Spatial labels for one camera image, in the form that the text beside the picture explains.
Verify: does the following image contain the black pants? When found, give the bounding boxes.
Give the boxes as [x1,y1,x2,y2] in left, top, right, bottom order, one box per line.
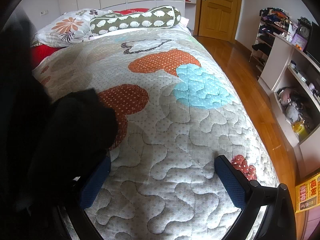
[1,17,118,239]

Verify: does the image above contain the wooden bedroom door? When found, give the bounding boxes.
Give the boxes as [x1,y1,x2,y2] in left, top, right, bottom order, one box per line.
[194,0,242,43]

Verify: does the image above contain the yellow printed poster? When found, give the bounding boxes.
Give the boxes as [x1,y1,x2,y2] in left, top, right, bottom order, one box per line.
[295,173,320,213]

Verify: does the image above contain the yellow bottle on shelf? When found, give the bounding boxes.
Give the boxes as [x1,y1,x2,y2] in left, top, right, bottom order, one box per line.
[292,120,308,140]

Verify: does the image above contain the patchwork quilted bedspread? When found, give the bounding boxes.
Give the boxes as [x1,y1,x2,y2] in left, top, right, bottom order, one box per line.
[33,29,279,239]

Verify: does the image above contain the red pillow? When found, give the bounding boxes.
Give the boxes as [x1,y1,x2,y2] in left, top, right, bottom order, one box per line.
[30,44,61,69]

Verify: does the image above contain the white shelf unit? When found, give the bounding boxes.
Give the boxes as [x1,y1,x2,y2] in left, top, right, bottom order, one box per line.
[258,35,319,177]

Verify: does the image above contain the floral white pillow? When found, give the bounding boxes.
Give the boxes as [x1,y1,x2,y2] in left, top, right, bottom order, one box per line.
[31,9,110,48]

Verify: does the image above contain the green sheep-print bolster pillow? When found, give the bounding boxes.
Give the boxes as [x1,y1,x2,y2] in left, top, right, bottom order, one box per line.
[89,5,182,36]

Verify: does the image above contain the black desk clock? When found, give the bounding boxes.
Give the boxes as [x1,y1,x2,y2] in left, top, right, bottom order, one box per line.
[296,17,311,40]

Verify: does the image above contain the shoe rack with clutter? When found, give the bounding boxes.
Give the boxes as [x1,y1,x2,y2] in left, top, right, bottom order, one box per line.
[249,7,298,73]

